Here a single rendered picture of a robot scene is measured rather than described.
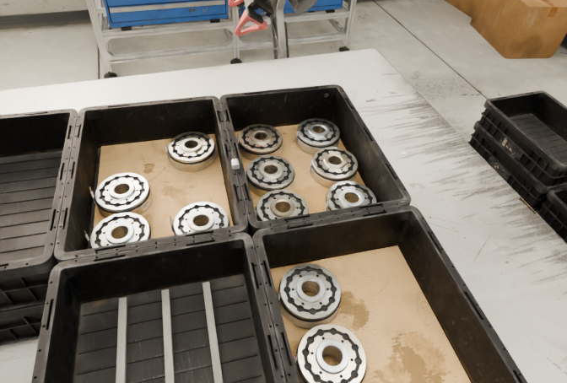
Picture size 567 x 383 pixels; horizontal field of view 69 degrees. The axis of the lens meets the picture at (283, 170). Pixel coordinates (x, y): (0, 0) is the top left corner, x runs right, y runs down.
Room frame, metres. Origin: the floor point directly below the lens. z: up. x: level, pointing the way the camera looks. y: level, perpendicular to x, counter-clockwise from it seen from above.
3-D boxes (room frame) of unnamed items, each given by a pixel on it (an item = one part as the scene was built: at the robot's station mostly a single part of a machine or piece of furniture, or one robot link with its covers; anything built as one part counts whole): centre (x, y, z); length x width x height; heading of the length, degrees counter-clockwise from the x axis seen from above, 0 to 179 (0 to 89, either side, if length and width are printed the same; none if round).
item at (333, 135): (0.78, -0.08, 0.86); 0.10 x 0.10 x 0.01
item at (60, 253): (0.56, 0.25, 0.92); 0.40 x 0.30 x 0.02; 17
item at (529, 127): (1.27, -0.97, 0.37); 0.40 x 0.30 x 0.45; 21
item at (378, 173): (0.65, -0.04, 0.87); 0.40 x 0.30 x 0.11; 17
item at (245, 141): (0.74, 0.06, 0.86); 0.10 x 0.10 x 0.01
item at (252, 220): (0.65, -0.04, 0.92); 0.40 x 0.30 x 0.02; 17
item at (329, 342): (0.25, -0.09, 0.86); 0.05 x 0.05 x 0.01
